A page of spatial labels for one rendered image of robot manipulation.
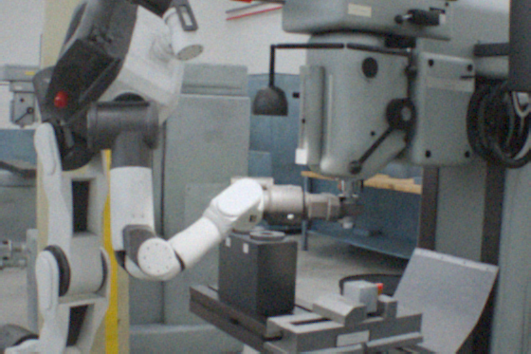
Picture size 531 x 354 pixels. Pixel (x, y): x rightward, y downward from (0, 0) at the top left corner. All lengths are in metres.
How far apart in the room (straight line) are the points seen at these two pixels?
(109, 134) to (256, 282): 0.58
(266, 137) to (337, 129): 7.42
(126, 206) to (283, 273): 0.56
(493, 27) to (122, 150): 0.94
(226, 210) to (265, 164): 7.43
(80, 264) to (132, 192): 0.48
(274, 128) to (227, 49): 2.98
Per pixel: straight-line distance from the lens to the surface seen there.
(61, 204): 1.87
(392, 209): 8.01
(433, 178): 1.94
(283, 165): 8.93
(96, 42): 1.56
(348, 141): 1.51
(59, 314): 1.91
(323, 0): 1.52
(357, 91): 1.51
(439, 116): 1.63
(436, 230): 1.94
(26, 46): 10.51
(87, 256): 1.90
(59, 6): 3.13
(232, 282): 1.94
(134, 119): 1.48
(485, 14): 1.78
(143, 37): 1.65
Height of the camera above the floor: 1.43
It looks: 3 degrees down
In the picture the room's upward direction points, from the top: 2 degrees clockwise
